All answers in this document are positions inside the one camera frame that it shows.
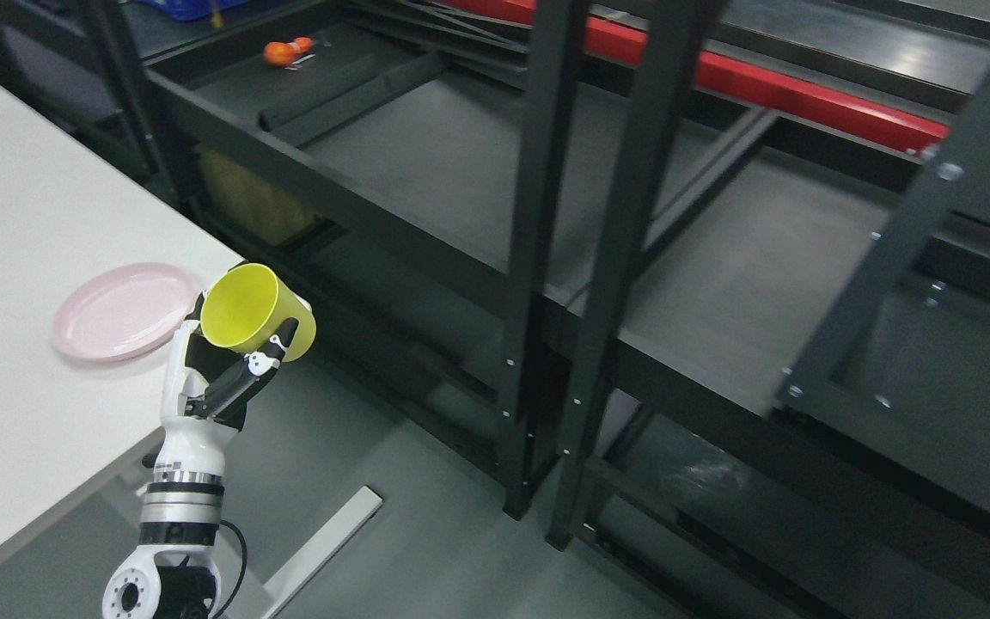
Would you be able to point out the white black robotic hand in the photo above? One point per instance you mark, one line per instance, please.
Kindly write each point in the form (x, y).
(208, 386)

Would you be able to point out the yellow plastic cup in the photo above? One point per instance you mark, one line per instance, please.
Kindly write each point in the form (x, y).
(248, 304)

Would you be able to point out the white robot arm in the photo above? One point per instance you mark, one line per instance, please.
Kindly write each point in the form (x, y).
(172, 571)

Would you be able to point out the orange toy on shelf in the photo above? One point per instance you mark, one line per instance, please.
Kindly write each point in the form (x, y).
(280, 54)

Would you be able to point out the black metal shelf rack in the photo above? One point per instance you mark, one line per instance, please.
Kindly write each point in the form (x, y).
(755, 349)

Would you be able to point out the pink plastic plate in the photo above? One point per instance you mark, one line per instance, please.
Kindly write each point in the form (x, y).
(124, 312)

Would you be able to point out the blue plastic crate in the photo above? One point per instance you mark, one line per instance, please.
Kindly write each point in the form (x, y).
(190, 10)

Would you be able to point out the red metal beam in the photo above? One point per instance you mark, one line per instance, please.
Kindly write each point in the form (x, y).
(857, 116)

